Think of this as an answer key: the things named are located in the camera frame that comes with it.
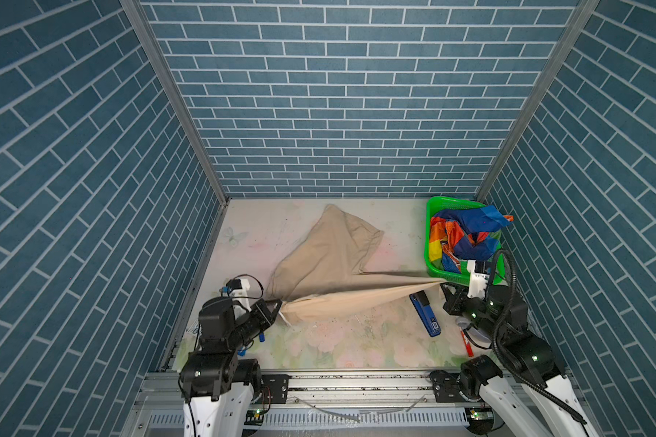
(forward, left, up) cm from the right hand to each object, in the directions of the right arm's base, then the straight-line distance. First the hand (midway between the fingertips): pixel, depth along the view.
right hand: (440, 280), depth 72 cm
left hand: (-9, +42, -2) cm, 43 cm away
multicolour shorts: (+23, -15, -8) cm, 28 cm away
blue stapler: (-1, 0, -19) cm, 19 cm away
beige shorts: (+14, +34, -21) cm, 43 cm away
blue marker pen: (-17, +55, -21) cm, 61 cm away
